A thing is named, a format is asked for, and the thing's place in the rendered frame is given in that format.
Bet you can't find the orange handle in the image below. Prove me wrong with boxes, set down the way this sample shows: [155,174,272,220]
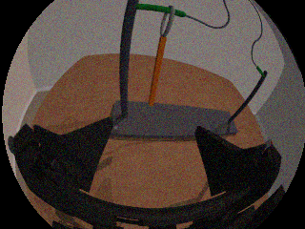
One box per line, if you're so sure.
[149,5,175,106]

